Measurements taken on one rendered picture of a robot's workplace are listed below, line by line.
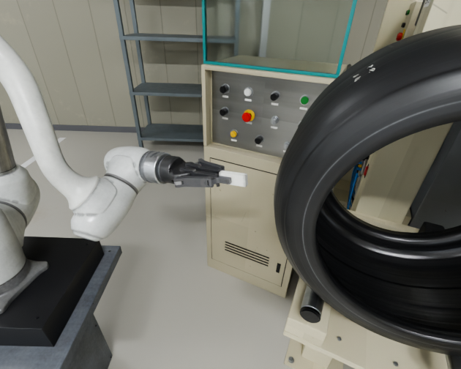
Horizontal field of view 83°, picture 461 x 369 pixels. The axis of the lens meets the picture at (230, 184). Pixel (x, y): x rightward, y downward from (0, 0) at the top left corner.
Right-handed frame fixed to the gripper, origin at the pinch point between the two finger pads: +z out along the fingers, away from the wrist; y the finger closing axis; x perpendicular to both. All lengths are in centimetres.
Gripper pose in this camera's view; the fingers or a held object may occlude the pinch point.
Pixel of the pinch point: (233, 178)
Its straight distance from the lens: 62.8
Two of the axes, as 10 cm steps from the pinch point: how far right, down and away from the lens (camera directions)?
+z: 9.0, 1.4, -4.2
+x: 1.0, 8.6, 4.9
